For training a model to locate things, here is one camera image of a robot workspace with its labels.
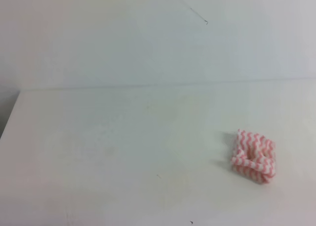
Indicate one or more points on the pink white striped rag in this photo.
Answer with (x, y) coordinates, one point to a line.
(254, 156)

